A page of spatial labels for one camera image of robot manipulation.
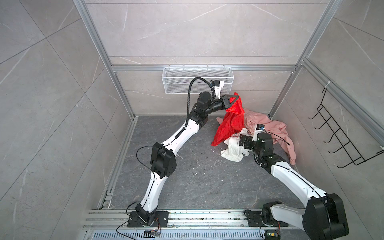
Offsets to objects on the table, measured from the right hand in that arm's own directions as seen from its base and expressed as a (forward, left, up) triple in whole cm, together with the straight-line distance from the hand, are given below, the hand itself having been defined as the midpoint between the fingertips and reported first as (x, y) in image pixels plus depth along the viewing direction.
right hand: (247, 134), depth 86 cm
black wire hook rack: (-22, -35, +14) cm, 44 cm away
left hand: (+6, +8, +25) cm, 27 cm away
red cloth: (+4, +9, +8) cm, 12 cm away
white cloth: (-5, +6, -10) cm, 13 cm away
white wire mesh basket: (+39, +44, +13) cm, 60 cm away
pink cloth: (+15, -29, -14) cm, 36 cm away
